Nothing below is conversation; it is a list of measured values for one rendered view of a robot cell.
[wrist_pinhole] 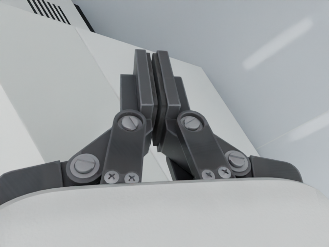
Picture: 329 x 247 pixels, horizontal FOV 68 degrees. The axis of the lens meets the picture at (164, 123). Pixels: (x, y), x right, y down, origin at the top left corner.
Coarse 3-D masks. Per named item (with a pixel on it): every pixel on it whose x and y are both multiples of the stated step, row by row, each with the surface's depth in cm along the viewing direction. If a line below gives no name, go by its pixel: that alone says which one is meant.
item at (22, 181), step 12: (24, 168) 8; (36, 168) 8; (48, 168) 8; (60, 168) 8; (0, 180) 7; (12, 180) 8; (24, 180) 8; (36, 180) 8; (48, 180) 8; (60, 180) 8; (0, 192) 7; (12, 192) 7; (24, 192) 7; (0, 204) 7
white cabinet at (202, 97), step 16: (80, 32) 33; (96, 48) 34; (112, 48) 39; (128, 48) 44; (112, 64) 36; (128, 64) 40; (176, 64) 68; (112, 80) 33; (192, 80) 73; (208, 80) 96; (192, 96) 63; (208, 96) 79; (208, 112) 67; (224, 112) 87; (224, 128) 72; (240, 128) 96; (240, 144) 79; (160, 160) 31
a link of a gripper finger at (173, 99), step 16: (160, 64) 11; (160, 80) 10; (176, 80) 12; (160, 96) 10; (176, 96) 10; (160, 112) 10; (176, 112) 10; (160, 128) 11; (160, 144) 11; (176, 144) 10; (224, 144) 10; (176, 160) 10; (240, 160) 9; (240, 176) 9
